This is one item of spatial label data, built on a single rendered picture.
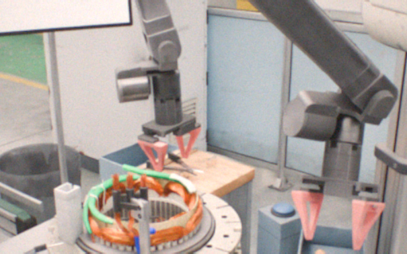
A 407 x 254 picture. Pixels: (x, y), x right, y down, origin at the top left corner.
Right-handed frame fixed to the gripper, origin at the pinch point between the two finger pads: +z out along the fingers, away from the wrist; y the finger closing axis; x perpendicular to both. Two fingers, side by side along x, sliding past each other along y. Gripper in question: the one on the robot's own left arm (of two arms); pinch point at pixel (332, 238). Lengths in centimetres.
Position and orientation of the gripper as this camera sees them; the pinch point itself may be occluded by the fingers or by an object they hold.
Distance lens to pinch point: 89.0
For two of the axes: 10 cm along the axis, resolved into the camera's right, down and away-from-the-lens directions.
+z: -1.3, 9.9, -0.6
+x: 6.8, 1.3, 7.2
